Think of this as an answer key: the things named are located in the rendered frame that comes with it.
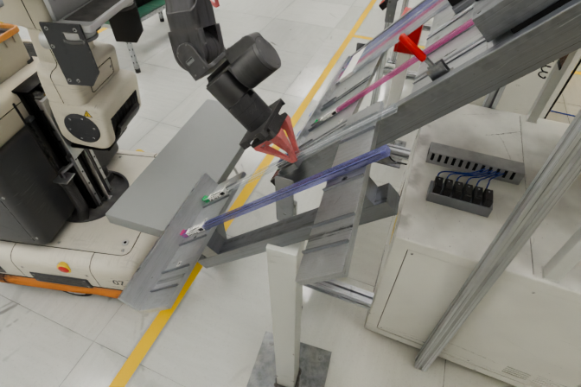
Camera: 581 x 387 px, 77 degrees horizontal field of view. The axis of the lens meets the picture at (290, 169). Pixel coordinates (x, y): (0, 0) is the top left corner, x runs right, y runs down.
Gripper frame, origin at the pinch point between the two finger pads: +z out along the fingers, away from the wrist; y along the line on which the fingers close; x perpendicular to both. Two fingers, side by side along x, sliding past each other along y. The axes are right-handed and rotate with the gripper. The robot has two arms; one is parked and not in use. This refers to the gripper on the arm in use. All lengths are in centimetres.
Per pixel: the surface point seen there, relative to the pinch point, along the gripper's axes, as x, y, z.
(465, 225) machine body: -9, 19, 50
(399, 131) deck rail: -14.3, 11.3, 11.5
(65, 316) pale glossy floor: 126, -17, 10
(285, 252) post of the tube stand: 5.3, -13.9, 9.8
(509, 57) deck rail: -35.8, 10.5, 6.8
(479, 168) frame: -14, 40, 51
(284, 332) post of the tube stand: 29.7, -14.5, 35.4
